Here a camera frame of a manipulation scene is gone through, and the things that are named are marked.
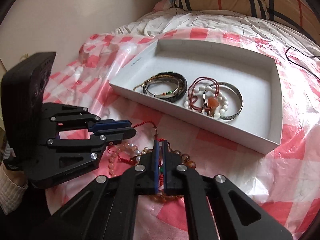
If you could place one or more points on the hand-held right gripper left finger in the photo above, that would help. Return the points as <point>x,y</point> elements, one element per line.
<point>156,167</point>

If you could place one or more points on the white cardboard box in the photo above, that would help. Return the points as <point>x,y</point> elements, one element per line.
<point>217,60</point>

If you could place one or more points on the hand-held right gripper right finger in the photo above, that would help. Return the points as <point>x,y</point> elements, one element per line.
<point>165,167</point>

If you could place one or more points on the patterned metal bangle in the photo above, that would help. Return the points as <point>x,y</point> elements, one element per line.
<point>240,105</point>

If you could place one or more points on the gold metal bangle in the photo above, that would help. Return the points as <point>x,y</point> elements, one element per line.
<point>150,82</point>

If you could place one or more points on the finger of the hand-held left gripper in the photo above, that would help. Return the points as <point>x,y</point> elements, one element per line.
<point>120,133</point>
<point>112,123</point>

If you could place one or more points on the person's left forearm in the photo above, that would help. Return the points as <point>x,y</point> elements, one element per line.
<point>11,187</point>

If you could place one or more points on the red checkered plastic sheet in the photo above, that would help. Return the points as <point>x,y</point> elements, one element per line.
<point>287,175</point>

